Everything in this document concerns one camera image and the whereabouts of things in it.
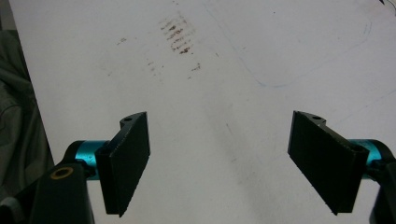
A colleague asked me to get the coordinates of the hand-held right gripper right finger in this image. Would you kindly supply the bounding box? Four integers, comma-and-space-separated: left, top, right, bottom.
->
287, 110, 371, 216

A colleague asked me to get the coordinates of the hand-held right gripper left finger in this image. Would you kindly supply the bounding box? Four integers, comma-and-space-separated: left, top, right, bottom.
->
94, 111, 151, 218

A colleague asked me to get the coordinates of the dark grey cloth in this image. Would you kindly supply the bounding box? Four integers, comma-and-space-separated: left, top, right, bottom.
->
0, 29, 55, 202

